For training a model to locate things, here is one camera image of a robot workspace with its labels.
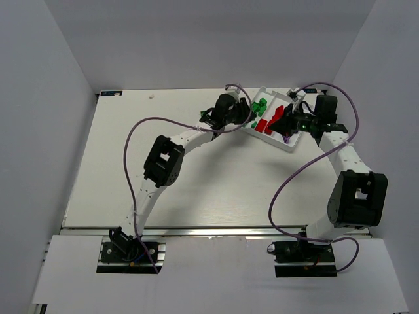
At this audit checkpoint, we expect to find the blue table label right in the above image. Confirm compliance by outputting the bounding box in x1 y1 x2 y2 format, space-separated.
302 88 318 94

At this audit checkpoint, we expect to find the red rectangular lego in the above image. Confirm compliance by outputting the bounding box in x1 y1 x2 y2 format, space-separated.
271 105 284 122

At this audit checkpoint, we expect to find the blue table label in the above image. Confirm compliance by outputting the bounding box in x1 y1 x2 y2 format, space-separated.
100 90 122 97
302 88 318 94

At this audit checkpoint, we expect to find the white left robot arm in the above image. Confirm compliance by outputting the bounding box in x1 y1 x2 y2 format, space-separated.
109 86 255 261

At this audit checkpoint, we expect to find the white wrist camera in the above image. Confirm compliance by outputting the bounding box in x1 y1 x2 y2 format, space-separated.
286 89 306 112
225 85 241 99

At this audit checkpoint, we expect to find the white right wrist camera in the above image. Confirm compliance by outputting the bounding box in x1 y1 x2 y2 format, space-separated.
286 89 306 112

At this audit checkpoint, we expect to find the small red lego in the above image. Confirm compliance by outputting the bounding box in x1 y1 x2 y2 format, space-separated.
255 119 268 133

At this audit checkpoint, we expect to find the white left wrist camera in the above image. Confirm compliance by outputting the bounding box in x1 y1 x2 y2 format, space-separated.
225 85 241 99

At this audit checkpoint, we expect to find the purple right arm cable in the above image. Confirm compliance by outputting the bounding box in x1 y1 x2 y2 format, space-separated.
268 81 360 272

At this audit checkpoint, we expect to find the white divided tray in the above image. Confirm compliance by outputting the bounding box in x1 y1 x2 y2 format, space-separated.
240 86 304 154

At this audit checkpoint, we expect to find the blue table label left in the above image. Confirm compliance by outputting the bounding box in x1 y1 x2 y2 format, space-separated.
100 90 122 97

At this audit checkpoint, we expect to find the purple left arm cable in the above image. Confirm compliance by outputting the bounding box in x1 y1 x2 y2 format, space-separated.
123 83 253 274

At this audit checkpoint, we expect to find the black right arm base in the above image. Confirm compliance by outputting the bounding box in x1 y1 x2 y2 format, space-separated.
266 239 337 278

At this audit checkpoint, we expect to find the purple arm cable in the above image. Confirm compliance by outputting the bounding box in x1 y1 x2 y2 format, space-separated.
123 83 253 274
268 81 360 272

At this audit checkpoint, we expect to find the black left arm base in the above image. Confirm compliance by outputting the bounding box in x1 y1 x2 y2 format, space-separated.
96 240 166 275

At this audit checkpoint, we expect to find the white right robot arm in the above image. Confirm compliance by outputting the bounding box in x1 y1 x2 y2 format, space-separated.
269 95 388 245

